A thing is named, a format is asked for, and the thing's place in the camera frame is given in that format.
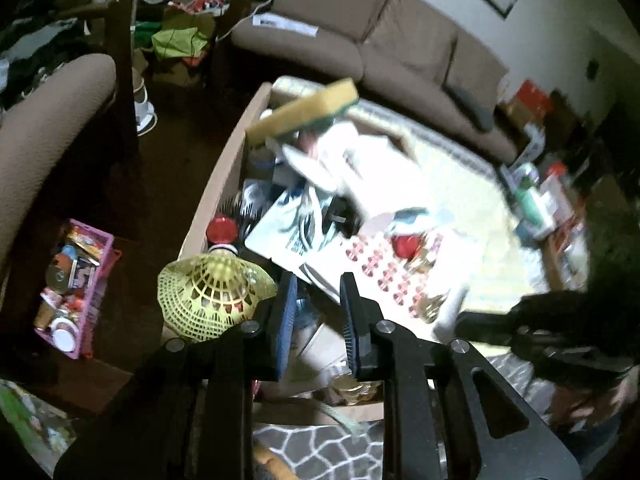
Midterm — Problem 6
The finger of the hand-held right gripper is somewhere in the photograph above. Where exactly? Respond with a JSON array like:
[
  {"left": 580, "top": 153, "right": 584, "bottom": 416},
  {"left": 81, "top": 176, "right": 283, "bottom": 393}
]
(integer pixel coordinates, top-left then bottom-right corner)
[{"left": 456, "top": 305, "right": 526, "bottom": 347}]

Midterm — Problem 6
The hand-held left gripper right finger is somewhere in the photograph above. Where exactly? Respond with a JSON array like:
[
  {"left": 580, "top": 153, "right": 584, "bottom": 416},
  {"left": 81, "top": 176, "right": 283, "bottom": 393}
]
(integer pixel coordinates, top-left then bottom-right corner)
[{"left": 339, "top": 271, "right": 583, "bottom": 480}]

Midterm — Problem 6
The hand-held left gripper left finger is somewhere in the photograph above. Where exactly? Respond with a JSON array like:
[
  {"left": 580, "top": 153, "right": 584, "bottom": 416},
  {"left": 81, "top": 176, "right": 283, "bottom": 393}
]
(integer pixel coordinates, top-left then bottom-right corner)
[{"left": 54, "top": 270, "right": 299, "bottom": 480}]

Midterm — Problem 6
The yellow plastic shuttlecock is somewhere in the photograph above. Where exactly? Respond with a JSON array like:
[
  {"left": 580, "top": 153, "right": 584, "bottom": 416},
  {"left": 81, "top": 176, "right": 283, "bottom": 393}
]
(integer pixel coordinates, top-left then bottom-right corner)
[{"left": 157, "top": 252, "right": 278, "bottom": 343}]

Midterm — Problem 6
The cardboard box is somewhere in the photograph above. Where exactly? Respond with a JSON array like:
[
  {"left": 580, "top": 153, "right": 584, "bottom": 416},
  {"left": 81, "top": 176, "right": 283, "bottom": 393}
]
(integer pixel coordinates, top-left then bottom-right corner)
[{"left": 160, "top": 80, "right": 426, "bottom": 426}]

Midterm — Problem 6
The white wrapper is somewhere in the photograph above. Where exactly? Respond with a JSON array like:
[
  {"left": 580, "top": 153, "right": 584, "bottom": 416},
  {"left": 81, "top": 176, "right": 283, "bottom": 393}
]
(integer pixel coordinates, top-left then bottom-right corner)
[{"left": 282, "top": 122, "right": 418, "bottom": 221}]

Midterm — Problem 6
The yellow sponge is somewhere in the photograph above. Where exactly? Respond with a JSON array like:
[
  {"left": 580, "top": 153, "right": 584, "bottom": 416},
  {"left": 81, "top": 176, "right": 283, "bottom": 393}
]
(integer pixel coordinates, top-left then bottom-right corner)
[{"left": 245, "top": 78, "right": 360, "bottom": 147}]

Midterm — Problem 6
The yellow glass jar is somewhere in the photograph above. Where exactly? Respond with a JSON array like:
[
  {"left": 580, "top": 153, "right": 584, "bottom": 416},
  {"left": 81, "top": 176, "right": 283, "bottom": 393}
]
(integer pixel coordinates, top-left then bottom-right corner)
[{"left": 332, "top": 372, "right": 381, "bottom": 406}]

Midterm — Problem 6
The red bottle cap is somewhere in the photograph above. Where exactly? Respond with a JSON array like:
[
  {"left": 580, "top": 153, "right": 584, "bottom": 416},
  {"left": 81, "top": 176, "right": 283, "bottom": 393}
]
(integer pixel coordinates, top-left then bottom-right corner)
[{"left": 206, "top": 216, "right": 240, "bottom": 256}]

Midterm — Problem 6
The black hairbrush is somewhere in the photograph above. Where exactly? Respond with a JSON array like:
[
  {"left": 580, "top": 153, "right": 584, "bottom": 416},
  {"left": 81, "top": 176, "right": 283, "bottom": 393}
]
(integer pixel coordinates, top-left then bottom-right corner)
[{"left": 220, "top": 195, "right": 268, "bottom": 233}]

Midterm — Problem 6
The yellow checked tablecloth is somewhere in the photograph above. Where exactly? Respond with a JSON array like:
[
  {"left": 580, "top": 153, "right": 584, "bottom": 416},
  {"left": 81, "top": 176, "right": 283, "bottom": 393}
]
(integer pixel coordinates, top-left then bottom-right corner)
[{"left": 415, "top": 155, "right": 541, "bottom": 321}]

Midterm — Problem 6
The teal bottle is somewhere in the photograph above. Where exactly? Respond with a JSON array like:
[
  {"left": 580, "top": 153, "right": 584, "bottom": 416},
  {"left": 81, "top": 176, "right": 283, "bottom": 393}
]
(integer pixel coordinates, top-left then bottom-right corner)
[{"left": 515, "top": 162, "right": 543, "bottom": 221}]

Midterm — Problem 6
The pink plastic basket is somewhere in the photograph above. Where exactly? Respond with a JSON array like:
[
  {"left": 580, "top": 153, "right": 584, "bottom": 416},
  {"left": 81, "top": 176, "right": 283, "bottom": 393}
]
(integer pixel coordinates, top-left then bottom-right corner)
[{"left": 34, "top": 218, "right": 122, "bottom": 361}]

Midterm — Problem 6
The dark grey cushion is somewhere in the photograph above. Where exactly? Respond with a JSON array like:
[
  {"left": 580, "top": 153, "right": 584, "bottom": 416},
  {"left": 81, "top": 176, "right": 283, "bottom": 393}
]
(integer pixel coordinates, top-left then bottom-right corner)
[{"left": 445, "top": 82, "right": 496, "bottom": 133}]

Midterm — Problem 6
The red box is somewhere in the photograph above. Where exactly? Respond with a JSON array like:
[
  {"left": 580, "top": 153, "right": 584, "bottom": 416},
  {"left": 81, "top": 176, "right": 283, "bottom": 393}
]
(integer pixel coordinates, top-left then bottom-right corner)
[{"left": 515, "top": 80, "right": 553, "bottom": 113}]

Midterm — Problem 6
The small white appliance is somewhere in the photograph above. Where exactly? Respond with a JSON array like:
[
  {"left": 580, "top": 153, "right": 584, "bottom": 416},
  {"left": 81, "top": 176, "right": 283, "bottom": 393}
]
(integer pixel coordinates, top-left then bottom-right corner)
[{"left": 134, "top": 85, "right": 158, "bottom": 135}]

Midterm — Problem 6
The white paper sheet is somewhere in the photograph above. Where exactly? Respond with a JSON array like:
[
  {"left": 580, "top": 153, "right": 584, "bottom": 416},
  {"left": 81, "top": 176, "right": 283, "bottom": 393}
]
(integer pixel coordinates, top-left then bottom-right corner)
[{"left": 252, "top": 14, "right": 321, "bottom": 38}]

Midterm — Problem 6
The bright green bag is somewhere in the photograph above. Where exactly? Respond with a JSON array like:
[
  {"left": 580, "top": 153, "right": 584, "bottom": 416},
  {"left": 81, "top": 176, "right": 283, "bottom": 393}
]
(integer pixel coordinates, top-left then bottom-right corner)
[{"left": 151, "top": 27, "right": 208, "bottom": 61}]

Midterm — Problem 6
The brown sofa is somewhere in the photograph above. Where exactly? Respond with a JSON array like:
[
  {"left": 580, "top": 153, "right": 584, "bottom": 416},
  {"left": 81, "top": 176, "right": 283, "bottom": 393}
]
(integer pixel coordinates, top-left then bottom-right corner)
[{"left": 231, "top": 0, "right": 518, "bottom": 163}]

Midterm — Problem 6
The dark wooden table leg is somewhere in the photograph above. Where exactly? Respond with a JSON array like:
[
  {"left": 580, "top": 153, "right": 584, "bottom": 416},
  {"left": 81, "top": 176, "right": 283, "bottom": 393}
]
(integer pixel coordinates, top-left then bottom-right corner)
[{"left": 107, "top": 0, "right": 138, "bottom": 156}]

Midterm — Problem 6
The brown armchair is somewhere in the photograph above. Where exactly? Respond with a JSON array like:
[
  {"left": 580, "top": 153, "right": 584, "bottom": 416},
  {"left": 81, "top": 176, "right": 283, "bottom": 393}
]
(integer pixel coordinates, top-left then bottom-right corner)
[{"left": 0, "top": 54, "right": 117, "bottom": 281}]

